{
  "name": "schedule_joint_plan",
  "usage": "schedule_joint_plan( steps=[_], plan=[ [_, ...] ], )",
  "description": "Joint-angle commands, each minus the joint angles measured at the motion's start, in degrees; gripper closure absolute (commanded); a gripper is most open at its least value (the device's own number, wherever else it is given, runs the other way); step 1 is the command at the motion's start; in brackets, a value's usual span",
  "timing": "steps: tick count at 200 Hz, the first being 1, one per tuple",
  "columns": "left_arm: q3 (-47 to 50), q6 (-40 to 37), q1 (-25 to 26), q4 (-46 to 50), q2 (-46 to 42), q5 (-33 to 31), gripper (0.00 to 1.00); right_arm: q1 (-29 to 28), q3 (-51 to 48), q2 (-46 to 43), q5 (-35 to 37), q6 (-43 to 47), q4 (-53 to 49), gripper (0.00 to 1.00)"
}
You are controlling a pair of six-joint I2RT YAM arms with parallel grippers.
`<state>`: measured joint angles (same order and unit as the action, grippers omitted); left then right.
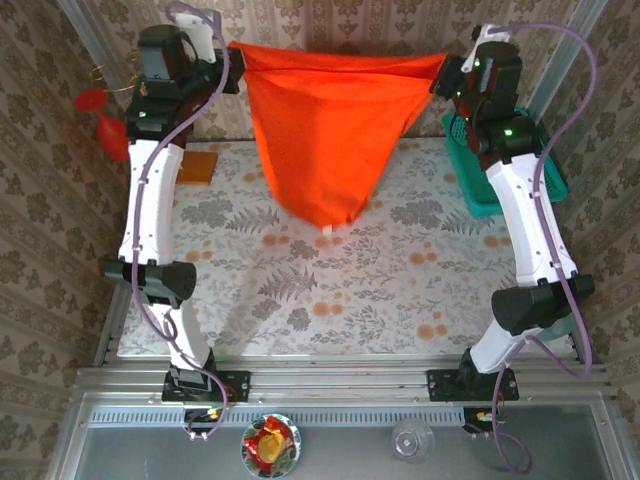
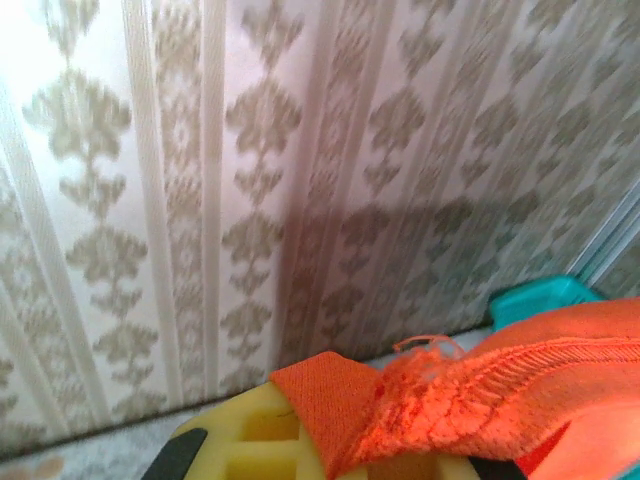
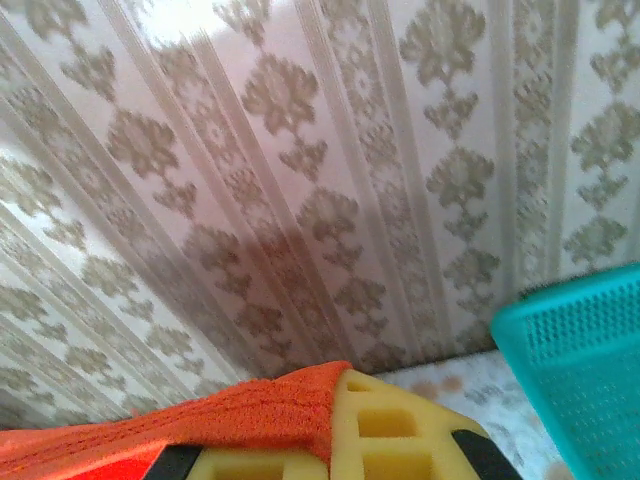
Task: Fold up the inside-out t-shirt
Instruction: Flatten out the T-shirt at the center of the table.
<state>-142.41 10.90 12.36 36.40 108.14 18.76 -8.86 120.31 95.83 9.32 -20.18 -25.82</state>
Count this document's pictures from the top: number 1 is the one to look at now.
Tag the floral tablecloth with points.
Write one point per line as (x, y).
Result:
(300, 300)

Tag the grey metal shelf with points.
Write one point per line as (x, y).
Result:
(350, 455)

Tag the aluminium frame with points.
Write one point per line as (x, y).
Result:
(340, 382)

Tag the teal plastic basket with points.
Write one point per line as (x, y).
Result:
(472, 175)

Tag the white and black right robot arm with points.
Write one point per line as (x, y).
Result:
(525, 220)

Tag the orange t-shirt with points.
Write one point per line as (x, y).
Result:
(325, 140)

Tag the red plastic wine glass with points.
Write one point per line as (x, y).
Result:
(112, 135)

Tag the patterned bowl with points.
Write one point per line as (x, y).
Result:
(295, 445)

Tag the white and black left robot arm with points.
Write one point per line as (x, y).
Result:
(150, 210)

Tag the black controller board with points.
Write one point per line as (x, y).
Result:
(200, 415)
(480, 417)

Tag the red and yellow snack packet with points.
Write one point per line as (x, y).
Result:
(270, 440)

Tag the clear glass cup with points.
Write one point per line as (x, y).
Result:
(412, 440)

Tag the orange wooden base block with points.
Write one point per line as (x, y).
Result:
(197, 170)

